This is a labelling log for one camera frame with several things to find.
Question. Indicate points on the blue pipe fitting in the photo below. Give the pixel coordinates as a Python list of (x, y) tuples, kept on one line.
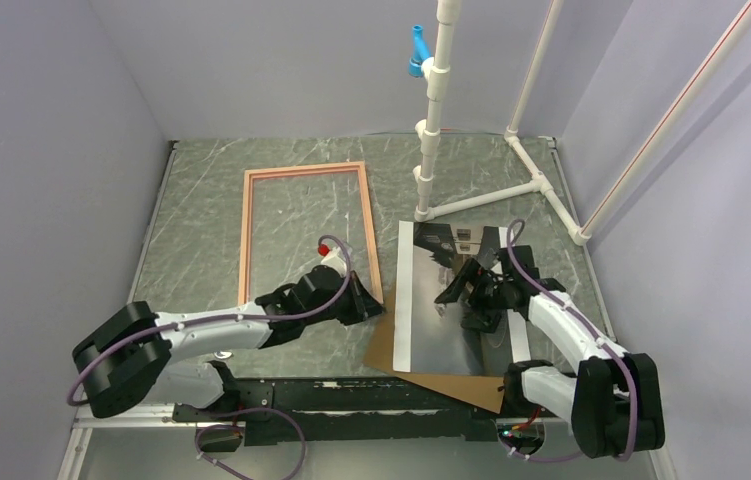
[(421, 61)]

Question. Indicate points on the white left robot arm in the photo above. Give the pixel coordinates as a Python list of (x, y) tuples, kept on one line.
[(140, 355)]

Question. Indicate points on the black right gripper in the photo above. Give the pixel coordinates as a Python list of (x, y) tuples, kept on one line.
[(483, 319)]

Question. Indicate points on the red wooden picture frame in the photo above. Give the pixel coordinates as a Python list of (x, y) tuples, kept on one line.
[(252, 175)]

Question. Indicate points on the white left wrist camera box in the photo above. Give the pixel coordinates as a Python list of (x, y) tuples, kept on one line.
[(337, 258)]

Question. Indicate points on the glossy photo with white borders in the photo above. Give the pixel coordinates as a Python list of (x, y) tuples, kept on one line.
[(430, 338)]

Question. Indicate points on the brown cardboard backing board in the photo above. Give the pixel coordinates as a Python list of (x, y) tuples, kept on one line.
[(485, 392)]

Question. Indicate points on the clear acrylic sheet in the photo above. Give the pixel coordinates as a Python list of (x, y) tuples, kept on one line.
[(290, 214)]

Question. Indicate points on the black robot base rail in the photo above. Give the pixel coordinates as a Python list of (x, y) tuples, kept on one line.
[(349, 409)]

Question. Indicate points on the white PVC pipe stand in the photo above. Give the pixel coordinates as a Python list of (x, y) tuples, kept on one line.
[(429, 129)]

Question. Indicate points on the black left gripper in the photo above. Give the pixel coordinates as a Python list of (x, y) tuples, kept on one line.
[(363, 304)]

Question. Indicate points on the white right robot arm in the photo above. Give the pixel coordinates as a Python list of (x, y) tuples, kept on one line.
[(611, 402)]

